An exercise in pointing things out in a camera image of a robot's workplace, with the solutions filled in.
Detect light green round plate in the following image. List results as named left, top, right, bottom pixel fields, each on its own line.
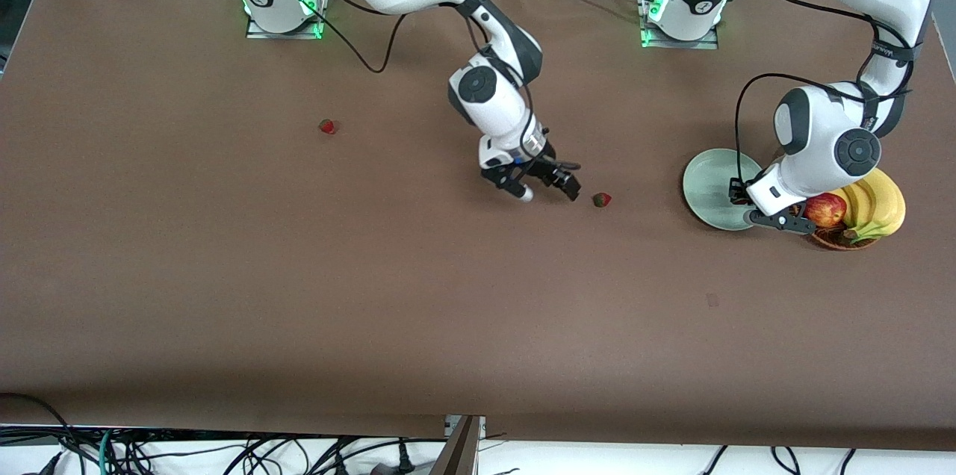
left=682, top=148, right=770, bottom=232

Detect red yellow apple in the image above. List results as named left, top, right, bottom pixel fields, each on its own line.
left=804, top=192, right=848, bottom=229

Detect brown wicker basket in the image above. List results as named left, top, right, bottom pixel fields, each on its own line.
left=807, top=225, right=882, bottom=252

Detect yellow banana bunch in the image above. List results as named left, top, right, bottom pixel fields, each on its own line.
left=829, top=167, right=907, bottom=244

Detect table cover sheet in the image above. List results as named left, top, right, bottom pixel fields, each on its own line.
left=0, top=0, right=956, bottom=453

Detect angled table support beam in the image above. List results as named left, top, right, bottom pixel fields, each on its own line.
left=429, top=415, right=486, bottom=475

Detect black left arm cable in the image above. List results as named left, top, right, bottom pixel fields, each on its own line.
left=728, top=0, right=916, bottom=184

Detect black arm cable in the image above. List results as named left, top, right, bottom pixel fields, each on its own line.
left=728, top=0, right=916, bottom=184
left=302, top=0, right=538, bottom=162

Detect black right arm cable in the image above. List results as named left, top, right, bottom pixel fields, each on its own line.
left=302, top=0, right=538, bottom=162

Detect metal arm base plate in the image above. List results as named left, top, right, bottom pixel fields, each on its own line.
left=640, top=25, right=720, bottom=51
left=245, top=16, right=324, bottom=40

